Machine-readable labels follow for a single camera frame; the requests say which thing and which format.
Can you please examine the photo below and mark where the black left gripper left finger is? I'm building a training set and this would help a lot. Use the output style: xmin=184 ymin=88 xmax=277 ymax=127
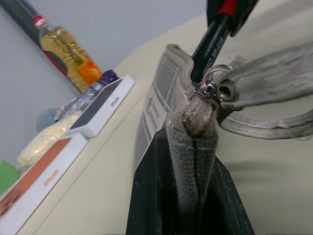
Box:
xmin=126 ymin=129 xmax=183 ymax=235

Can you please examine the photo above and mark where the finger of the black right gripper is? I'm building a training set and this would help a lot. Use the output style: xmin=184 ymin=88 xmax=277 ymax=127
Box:
xmin=229 ymin=0 xmax=258 ymax=38
xmin=205 ymin=0 xmax=222 ymax=26

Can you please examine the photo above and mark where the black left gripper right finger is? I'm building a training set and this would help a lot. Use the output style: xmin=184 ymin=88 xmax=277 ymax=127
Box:
xmin=207 ymin=158 xmax=255 ymax=235

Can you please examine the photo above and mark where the black red marker pen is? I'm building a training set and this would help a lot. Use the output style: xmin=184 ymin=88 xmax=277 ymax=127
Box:
xmin=190 ymin=0 xmax=238 ymax=82

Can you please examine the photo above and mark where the grey grid pouch with strap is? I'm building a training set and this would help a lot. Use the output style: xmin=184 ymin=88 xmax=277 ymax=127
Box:
xmin=135 ymin=39 xmax=313 ymax=222

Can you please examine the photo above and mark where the white phone box dark top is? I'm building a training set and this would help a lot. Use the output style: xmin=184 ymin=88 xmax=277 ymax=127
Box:
xmin=65 ymin=75 xmax=136 ymax=140

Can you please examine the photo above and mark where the white phone box orange top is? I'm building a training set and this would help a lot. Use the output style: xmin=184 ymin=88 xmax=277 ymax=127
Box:
xmin=0 ymin=133 xmax=89 ymax=235

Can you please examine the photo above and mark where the clear bag of white grains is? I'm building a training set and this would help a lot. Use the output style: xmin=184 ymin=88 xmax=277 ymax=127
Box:
xmin=16 ymin=114 xmax=80 ymax=172

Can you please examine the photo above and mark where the clear bottle with purple cap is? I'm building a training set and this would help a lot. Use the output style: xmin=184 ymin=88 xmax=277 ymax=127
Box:
xmin=55 ymin=70 xmax=120 ymax=121

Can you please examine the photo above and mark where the blue-grey plush toy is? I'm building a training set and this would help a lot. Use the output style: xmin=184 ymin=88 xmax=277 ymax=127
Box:
xmin=36 ymin=107 xmax=60 ymax=131

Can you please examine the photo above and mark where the green cloth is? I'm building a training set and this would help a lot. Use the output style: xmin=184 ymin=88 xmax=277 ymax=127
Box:
xmin=0 ymin=160 xmax=22 ymax=197

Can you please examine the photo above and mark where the yellow cooking oil bottle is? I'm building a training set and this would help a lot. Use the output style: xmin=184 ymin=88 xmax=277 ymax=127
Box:
xmin=31 ymin=15 xmax=103 ymax=94

